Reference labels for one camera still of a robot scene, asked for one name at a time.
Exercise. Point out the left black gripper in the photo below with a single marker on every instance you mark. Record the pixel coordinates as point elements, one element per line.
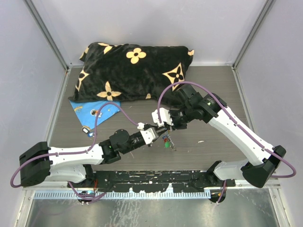
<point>159,133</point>

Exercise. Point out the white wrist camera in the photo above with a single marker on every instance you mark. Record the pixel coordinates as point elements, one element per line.
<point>162,118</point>
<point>146,132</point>

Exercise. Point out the black floral plush pillow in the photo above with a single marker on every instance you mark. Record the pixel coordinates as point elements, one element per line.
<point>130,72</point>

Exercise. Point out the loose blue tagged key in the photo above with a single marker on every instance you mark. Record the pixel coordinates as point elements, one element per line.
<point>91,134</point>

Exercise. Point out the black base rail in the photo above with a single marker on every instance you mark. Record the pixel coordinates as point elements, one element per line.
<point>151,181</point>

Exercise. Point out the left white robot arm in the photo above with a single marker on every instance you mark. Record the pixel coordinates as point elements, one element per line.
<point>42,163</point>

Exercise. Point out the green tagged key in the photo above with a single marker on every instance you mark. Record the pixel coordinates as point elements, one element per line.
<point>166,144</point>

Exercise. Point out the blue cartoon cloth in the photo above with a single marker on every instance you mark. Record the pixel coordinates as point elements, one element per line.
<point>86,113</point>

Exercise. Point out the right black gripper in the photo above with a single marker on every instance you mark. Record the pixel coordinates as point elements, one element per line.
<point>175,126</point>

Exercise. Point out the white slotted cable duct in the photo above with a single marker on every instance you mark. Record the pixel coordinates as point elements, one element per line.
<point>168,194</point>

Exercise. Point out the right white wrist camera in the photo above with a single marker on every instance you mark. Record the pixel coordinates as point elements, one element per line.
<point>162,118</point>

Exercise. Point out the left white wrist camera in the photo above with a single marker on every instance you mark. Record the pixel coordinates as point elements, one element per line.
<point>146,132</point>

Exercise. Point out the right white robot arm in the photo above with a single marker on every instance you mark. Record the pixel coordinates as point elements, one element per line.
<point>262,158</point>

